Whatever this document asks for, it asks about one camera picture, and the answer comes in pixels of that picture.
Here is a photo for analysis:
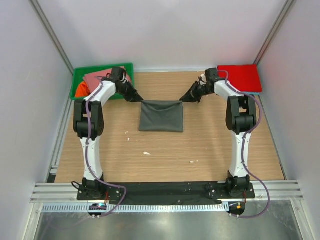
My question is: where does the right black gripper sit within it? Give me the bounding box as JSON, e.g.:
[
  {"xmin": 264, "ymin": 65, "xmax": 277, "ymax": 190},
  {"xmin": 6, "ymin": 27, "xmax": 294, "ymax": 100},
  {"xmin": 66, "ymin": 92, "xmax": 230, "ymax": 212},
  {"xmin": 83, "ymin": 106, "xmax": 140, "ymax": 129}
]
[{"xmin": 180, "ymin": 81, "xmax": 213, "ymax": 103}]

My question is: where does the grey t shirt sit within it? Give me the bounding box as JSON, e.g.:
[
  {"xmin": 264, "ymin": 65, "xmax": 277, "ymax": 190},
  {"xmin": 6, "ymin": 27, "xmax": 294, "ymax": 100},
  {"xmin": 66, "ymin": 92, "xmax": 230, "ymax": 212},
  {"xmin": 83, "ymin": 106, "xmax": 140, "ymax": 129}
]
[{"xmin": 138, "ymin": 100, "xmax": 184, "ymax": 133}]

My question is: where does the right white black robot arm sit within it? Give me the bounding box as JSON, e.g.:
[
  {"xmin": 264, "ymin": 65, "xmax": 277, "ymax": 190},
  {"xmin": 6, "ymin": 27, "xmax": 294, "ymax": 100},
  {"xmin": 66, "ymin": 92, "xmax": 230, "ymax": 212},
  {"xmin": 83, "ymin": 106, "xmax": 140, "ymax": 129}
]
[{"xmin": 180, "ymin": 68, "xmax": 257, "ymax": 198}]

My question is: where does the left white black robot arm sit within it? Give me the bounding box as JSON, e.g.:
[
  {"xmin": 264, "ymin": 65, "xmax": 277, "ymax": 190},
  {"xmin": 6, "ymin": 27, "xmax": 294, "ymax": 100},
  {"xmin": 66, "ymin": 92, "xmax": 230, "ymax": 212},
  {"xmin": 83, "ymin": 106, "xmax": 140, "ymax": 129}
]
[{"xmin": 73, "ymin": 66, "xmax": 143, "ymax": 200}]

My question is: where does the pink folded t shirt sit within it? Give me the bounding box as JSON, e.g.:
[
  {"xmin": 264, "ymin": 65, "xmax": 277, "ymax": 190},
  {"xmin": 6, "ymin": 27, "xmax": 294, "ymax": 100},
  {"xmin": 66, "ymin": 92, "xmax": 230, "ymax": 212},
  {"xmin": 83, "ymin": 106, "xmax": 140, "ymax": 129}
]
[{"xmin": 83, "ymin": 63, "xmax": 135, "ymax": 93}]

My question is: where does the orange t shirt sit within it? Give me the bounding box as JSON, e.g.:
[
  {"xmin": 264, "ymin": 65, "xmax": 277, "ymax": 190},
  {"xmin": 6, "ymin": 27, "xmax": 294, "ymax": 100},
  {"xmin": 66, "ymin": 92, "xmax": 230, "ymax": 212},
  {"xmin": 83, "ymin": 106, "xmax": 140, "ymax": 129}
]
[{"xmin": 74, "ymin": 81, "xmax": 91, "ymax": 98}]

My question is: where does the red folded t shirt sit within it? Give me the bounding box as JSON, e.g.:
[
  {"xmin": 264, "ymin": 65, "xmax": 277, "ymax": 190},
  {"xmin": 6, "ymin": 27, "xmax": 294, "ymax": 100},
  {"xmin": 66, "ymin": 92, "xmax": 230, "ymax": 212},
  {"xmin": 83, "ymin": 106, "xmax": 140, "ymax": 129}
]
[{"xmin": 217, "ymin": 64, "xmax": 263, "ymax": 94}]

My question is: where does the green plastic bin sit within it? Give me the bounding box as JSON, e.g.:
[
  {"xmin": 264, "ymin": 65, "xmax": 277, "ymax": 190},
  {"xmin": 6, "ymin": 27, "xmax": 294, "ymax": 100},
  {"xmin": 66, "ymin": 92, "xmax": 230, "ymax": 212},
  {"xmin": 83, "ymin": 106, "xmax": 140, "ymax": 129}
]
[{"xmin": 69, "ymin": 62, "xmax": 135, "ymax": 101}]

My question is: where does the light blue folded t shirt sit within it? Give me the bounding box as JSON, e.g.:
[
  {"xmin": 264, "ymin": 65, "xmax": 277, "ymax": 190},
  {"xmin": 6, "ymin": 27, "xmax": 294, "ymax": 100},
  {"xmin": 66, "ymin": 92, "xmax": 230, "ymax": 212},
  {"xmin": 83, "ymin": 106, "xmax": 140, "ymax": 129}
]
[{"xmin": 242, "ymin": 91, "xmax": 260, "ymax": 96}]

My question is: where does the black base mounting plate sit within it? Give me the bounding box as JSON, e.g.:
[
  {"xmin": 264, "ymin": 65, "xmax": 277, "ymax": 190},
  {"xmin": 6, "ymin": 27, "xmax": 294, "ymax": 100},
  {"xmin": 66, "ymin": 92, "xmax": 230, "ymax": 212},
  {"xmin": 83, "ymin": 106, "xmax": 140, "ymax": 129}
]
[{"xmin": 76, "ymin": 181, "xmax": 256, "ymax": 206}]

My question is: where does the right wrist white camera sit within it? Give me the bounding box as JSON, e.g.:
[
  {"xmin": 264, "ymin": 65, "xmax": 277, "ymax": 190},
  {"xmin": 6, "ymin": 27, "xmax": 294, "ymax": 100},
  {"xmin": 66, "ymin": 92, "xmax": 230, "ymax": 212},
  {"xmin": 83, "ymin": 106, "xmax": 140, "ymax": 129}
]
[{"xmin": 198, "ymin": 74, "xmax": 207, "ymax": 83}]

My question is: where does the white slotted cable duct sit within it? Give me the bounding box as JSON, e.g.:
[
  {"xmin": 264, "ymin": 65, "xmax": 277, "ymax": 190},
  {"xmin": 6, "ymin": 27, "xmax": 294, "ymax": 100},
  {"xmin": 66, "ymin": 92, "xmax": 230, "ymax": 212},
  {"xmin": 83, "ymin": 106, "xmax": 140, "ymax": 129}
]
[{"xmin": 42, "ymin": 202, "xmax": 229, "ymax": 213}]

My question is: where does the aluminium frame rail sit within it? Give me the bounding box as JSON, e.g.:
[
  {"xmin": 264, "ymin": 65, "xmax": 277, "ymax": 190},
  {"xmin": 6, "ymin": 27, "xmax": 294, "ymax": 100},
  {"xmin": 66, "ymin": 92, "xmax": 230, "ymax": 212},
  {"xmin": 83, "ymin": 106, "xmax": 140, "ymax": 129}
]
[{"xmin": 30, "ymin": 183, "xmax": 78, "ymax": 203}]

